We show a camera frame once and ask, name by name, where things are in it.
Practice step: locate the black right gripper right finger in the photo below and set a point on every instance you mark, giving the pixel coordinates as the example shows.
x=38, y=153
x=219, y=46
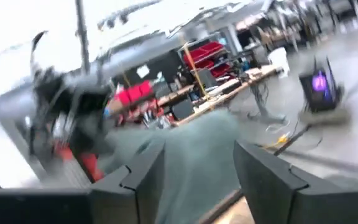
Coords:
x=275, y=193

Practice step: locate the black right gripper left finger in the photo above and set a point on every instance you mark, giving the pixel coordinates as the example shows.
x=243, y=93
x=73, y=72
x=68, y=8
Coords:
x=135, y=193

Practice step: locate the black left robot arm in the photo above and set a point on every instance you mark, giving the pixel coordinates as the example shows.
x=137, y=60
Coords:
x=51, y=90

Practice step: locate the red plastic object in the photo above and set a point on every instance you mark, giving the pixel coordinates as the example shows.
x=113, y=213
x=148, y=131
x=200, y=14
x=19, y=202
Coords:
x=92, y=168

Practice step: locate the black monitor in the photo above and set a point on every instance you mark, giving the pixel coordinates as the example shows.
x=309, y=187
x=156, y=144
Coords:
x=182, y=109

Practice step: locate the red storage bin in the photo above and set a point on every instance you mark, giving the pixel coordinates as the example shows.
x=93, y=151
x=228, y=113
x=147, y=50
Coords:
x=211, y=46
x=134, y=93
x=145, y=88
x=123, y=98
x=194, y=55
x=221, y=71

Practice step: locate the long wooden workbench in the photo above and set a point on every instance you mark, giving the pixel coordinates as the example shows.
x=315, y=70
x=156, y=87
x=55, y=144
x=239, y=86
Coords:
x=216, y=101

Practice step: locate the black computer purple light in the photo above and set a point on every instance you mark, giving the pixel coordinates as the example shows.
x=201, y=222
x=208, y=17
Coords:
x=319, y=90

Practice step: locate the white bin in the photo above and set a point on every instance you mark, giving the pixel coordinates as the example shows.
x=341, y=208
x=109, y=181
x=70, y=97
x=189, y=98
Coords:
x=279, y=60

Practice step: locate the black vertical pole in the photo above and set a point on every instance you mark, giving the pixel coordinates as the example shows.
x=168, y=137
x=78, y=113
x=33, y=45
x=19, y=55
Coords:
x=82, y=37

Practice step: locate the black aluminium table frame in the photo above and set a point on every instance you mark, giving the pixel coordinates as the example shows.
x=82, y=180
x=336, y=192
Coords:
x=219, y=207

